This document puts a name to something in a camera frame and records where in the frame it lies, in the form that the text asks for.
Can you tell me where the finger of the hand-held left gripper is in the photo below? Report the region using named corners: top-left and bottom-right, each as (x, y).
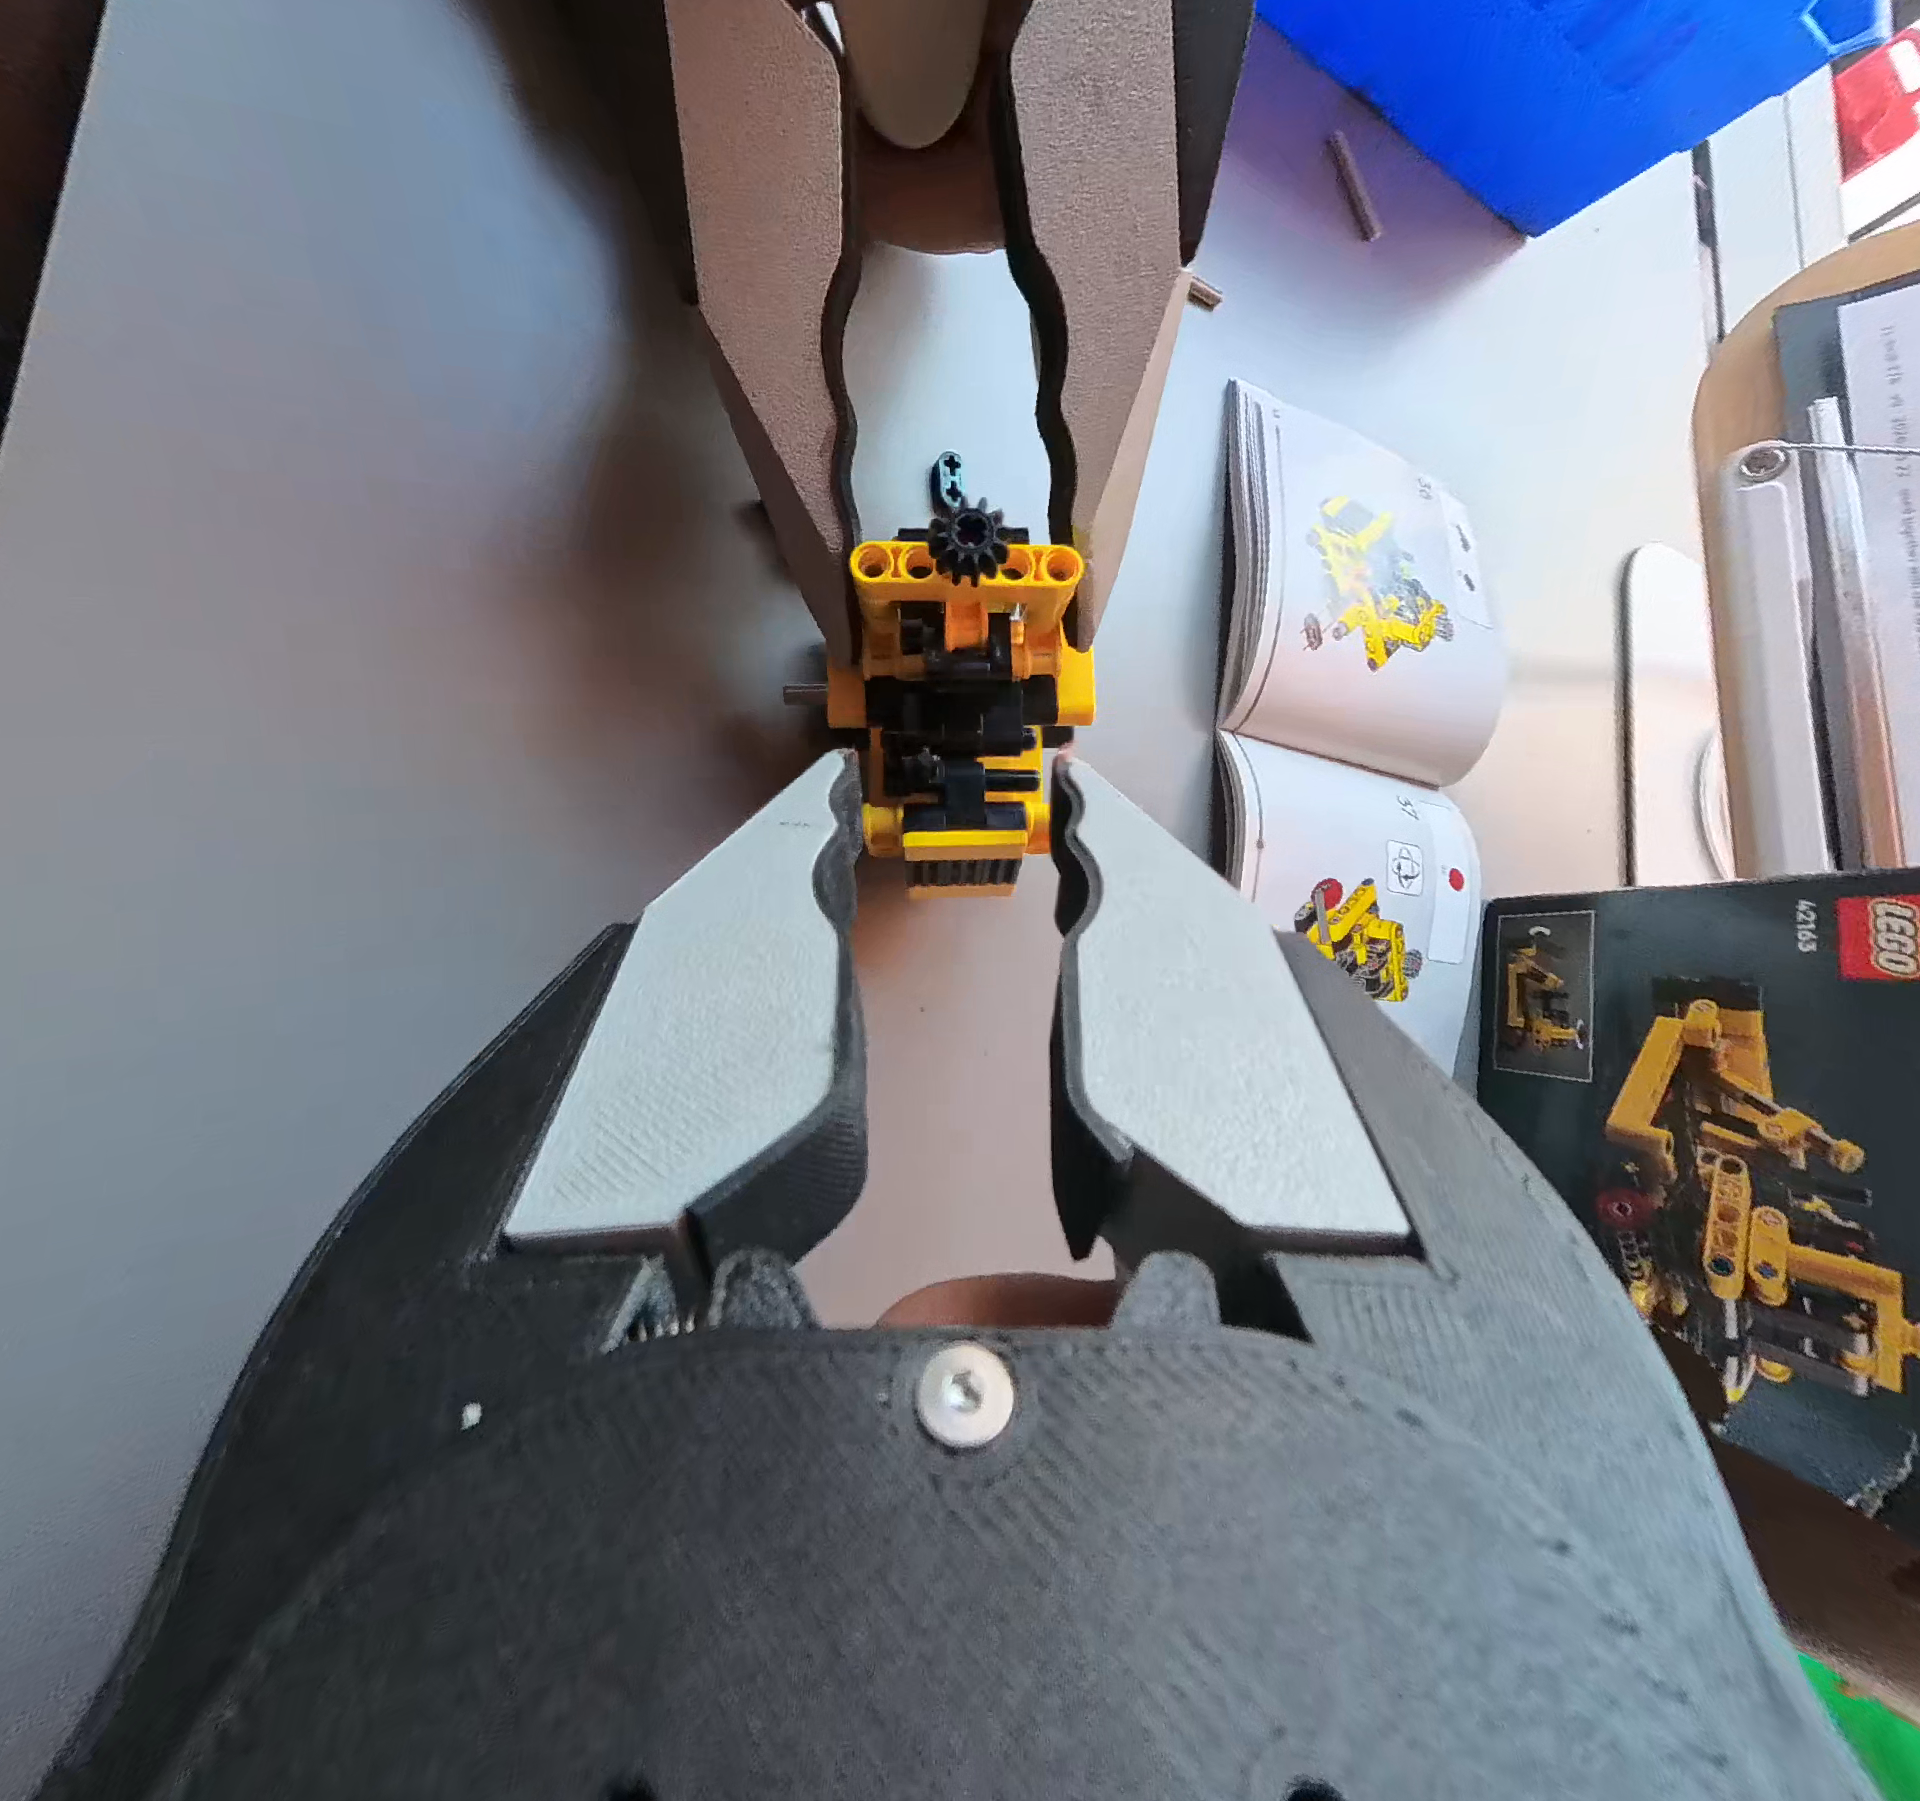
top-left (993, 0), bottom-right (1195, 650)
top-left (661, 0), bottom-right (873, 639)

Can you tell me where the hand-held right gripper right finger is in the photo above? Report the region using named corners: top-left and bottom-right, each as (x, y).
top-left (1048, 757), bottom-right (1424, 1260)

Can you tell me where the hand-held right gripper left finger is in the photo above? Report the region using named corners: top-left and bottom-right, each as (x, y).
top-left (503, 748), bottom-right (873, 1269)

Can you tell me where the yellow black lego model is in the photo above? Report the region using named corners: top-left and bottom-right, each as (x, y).
top-left (784, 498), bottom-right (1100, 903)

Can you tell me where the open lego instruction booklet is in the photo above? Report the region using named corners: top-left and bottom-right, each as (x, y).
top-left (1216, 378), bottom-right (1508, 1081)

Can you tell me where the dark lego box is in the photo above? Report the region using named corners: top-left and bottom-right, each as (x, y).
top-left (1478, 867), bottom-right (1920, 1533)

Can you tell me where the person's left hand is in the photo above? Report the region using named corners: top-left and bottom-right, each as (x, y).
top-left (853, 105), bottom-right (1011, 257)

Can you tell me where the person's right hand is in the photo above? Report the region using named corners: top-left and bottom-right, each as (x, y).
top-left (877, 1273), bottom-right (1121, 1329)

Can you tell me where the blue plastic bin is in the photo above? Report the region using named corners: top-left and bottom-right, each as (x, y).
top-left (1258, 0), bottom-right (1894, 241)

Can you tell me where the red white carton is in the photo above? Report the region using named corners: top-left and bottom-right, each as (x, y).
top-left (1834, 27), bottom-right (1920, 242)

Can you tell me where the silver metal bar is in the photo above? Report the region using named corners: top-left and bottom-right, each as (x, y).
top-left (1717, 437), bottom-right (1836, 876)

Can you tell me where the brown fabric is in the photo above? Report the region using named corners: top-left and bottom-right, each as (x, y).
top-left (0, 0), bottom-right (140, 437)

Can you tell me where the white printed paper sheet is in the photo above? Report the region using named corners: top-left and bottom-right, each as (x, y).
top-left (1838, 281), bottom-right (1920, 872)

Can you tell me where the green object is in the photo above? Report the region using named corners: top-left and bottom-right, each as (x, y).
top-left (1791, 1651), bottom-right (1896, 1801)

